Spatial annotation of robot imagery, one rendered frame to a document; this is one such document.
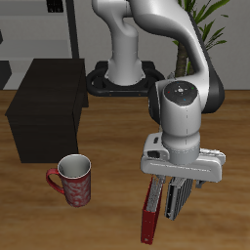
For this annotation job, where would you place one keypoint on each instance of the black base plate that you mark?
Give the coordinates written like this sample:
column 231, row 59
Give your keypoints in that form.
column 97, row 83

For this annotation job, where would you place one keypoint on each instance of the dark brown desk caddy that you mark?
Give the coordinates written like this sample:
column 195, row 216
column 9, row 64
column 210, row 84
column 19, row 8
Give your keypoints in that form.
column 45, row 110

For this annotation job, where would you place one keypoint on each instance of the green pot plant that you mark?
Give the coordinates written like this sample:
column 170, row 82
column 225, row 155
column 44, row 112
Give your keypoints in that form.
column 201, row 35

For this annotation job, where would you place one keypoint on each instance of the red patterned mug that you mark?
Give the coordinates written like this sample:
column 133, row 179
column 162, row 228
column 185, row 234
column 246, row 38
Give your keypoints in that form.
column 75, row 182

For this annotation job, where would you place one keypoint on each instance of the red book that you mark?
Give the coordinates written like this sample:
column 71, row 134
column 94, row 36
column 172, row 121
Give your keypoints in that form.
column 151, row 211

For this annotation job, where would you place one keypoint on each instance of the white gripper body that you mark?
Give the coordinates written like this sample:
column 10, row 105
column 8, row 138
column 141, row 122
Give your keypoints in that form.
column 195, row 167

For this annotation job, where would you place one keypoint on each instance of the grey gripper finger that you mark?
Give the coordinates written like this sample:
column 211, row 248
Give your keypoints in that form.
column 199, row 184

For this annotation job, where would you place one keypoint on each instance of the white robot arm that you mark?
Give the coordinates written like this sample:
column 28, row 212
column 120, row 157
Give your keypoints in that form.
column 182, row 65

